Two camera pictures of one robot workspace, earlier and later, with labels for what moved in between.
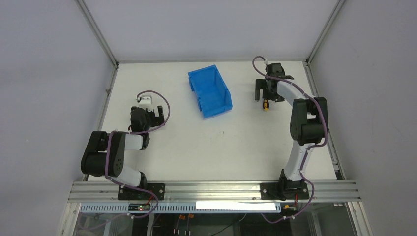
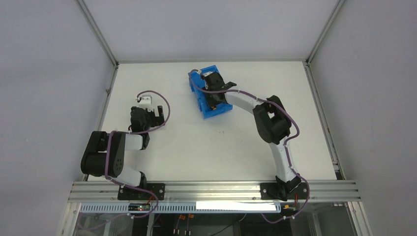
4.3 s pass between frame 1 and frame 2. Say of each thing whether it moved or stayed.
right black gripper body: moved
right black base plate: stayed
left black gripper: stayed
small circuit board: stayed
